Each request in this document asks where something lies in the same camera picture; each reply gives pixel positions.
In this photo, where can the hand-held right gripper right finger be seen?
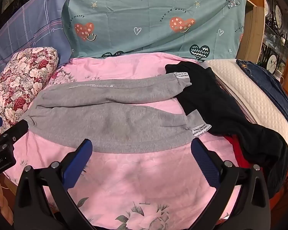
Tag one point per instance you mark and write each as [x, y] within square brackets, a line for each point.
[204, 160]

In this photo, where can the dark blue jeans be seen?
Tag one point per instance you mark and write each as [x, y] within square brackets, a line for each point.
[268, 81]

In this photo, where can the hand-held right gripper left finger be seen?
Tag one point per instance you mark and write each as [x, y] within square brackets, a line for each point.
[78, 159]

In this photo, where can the black garment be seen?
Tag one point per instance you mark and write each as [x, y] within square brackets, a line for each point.
[206, 100]

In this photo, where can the grey pants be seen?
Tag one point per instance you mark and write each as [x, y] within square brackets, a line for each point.
[110, 119]

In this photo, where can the pink floral blanket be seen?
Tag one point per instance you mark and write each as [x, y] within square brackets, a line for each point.
[134, 172]

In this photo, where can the red cloth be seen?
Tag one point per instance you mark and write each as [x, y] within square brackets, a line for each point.
[237, 153]

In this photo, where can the white decorative plate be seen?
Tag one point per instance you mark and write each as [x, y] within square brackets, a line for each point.
[271, 62]

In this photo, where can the blue plaid pillow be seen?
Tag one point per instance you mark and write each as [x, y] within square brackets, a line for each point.
[31, 28]

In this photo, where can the red floral bolster pillow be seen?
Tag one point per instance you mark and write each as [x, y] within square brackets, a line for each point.
[21, 81]

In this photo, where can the wooden display cabinet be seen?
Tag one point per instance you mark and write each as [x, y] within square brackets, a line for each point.
[254, 24]

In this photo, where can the black-framed decorative plate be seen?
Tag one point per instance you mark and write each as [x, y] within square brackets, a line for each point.
[277, 14]

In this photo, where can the white quilted cushion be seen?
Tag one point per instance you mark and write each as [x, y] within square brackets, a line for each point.
[249, 93]

